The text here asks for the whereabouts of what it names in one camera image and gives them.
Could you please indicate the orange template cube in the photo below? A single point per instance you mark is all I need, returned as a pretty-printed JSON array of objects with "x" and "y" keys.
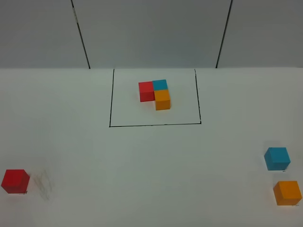
[{"x": 162, "y": 99}]

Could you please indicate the red template cube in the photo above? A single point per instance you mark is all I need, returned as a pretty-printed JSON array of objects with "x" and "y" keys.
[{"x": 146, "y": 91}]

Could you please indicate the blue template cube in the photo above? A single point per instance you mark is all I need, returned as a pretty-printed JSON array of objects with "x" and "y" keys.
[{"x": 160, "y": 85}]

